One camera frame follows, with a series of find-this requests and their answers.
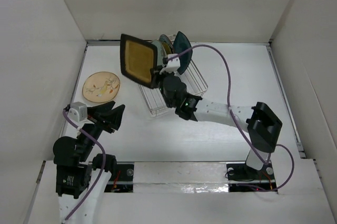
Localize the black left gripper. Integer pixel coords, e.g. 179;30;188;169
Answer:
77;99;124;159

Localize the light blue flower plate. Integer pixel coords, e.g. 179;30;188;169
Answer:
150;39;166;66

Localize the brown square plate black rim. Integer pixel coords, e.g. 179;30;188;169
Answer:
120;34;157;88

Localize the beige plate with orange leaves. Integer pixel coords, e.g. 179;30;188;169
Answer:
82;72;121;103

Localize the woven bamboo round plate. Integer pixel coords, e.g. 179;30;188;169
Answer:
162;42;173;55

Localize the dark teal round plate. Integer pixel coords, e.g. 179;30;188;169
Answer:
159;34;173;51

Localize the dark teal square plate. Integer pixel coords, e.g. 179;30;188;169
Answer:
173;31;193;75

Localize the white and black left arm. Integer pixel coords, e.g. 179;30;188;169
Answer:
53;101;125;223

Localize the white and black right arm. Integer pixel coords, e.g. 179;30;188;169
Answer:
151;69;283;178

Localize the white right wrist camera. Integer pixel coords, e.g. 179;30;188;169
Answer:
160;54;181;74

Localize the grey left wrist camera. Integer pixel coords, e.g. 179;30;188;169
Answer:
66;102;88;123

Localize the metal wire dish rack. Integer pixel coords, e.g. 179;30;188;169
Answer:
136;33;209;117

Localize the metal rail at table front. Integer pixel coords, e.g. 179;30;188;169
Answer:
107;172;275;187

